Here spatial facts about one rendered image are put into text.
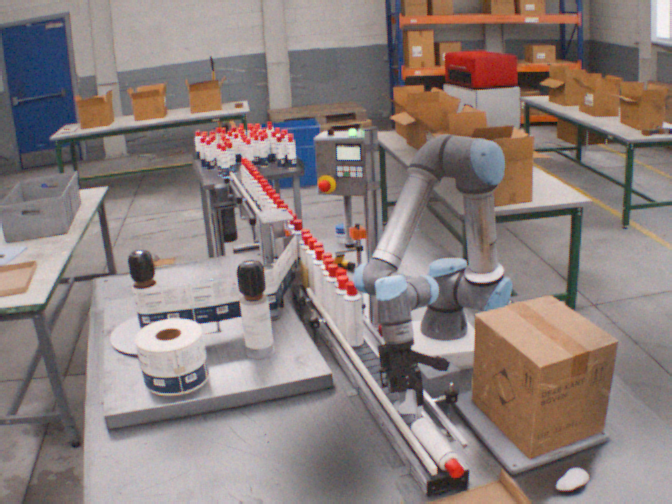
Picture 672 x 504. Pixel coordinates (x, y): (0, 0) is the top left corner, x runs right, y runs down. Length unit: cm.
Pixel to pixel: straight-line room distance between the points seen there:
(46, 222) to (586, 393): 299
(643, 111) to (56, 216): 460
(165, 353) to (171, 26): 791
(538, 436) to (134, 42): 858
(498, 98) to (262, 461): 622
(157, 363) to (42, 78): 817
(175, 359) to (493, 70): 605
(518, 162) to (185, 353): 229
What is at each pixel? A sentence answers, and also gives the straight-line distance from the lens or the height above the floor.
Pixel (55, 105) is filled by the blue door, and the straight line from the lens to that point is 986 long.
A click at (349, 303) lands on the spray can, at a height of 103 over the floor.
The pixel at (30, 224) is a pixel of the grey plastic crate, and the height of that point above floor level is 89.
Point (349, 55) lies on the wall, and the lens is 970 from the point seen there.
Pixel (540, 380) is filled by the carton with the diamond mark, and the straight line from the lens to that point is 155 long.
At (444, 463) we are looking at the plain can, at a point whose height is 91.
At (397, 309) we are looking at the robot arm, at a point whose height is 120.
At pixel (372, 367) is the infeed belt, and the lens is 198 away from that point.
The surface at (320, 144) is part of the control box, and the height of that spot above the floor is 145.
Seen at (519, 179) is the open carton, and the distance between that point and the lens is 369.
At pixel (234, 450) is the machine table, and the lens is 179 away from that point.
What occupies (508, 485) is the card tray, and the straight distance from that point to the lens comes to 161.
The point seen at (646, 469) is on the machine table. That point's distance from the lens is 174.
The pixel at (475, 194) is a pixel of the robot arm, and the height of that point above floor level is 138.
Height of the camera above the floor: 191
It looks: 21 degrees down
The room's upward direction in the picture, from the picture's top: 4 degrees counter-clockwise
